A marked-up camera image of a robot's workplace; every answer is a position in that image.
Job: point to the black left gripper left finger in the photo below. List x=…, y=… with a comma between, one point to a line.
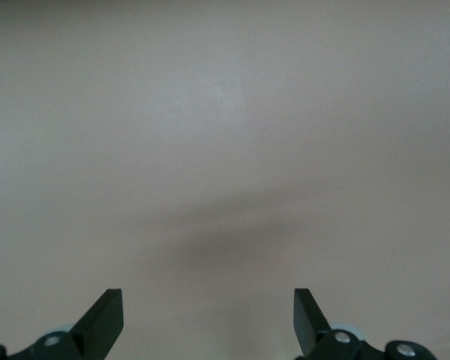
x=97, y=330

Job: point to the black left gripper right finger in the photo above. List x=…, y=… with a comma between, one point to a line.
x=309, y=326

